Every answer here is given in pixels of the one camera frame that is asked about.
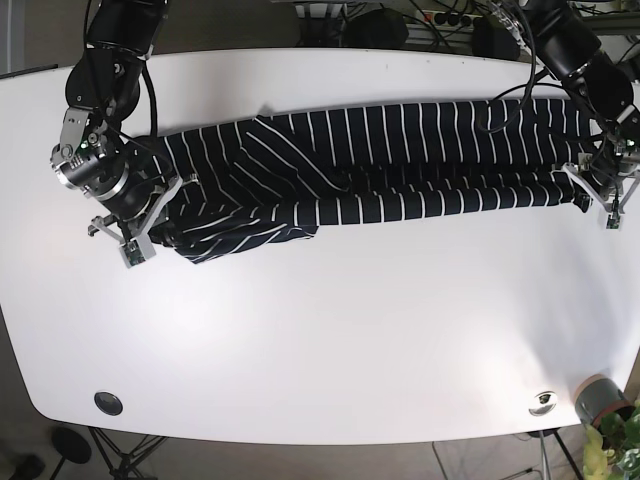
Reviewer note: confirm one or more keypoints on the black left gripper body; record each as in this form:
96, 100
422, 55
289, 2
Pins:
607, 164

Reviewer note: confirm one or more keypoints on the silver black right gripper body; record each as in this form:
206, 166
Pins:
119, 175

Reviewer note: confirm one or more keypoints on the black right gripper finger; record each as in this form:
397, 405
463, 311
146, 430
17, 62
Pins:
112, 226
140, 248

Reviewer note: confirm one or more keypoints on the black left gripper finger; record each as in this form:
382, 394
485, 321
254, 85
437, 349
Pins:
615, 209
580, 188

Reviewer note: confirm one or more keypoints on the navy white striped T-shirt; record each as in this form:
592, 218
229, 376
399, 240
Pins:
274, 179

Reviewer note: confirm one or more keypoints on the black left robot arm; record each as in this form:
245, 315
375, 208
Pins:
572, 55

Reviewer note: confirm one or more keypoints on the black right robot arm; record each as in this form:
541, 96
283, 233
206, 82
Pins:
110, 87

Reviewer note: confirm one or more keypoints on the black table grommet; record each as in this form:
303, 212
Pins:
108, 403

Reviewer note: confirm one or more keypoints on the black tripod stand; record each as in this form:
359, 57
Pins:
74, 448

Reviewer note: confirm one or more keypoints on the silver table grommet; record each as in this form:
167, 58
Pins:
543, 403

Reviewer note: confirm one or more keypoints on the potted green plant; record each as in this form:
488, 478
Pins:
611, 423

